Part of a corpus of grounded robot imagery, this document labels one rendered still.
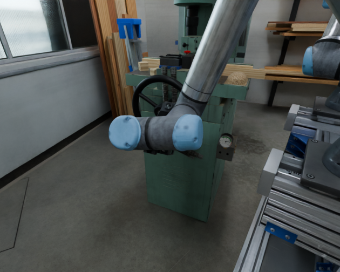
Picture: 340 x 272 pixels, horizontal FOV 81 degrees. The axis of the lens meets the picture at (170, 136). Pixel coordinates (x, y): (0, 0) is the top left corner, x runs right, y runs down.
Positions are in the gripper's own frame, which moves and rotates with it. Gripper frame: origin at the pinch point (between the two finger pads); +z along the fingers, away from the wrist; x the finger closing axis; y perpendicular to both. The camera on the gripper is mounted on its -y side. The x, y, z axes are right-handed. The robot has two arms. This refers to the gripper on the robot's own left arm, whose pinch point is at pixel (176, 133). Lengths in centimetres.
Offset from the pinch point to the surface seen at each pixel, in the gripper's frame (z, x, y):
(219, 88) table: 17.1, 9.4, -22.8
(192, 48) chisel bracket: 19.9, -7.3, -40.7
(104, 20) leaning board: 95, -134, -99
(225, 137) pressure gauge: 21.8, 15.9, -2.3
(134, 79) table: 17.4, -34.1, -22.3
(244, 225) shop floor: 68, 35, 49
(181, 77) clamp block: 6.2, -5.0, -22.5
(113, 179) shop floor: 69, -69, 49
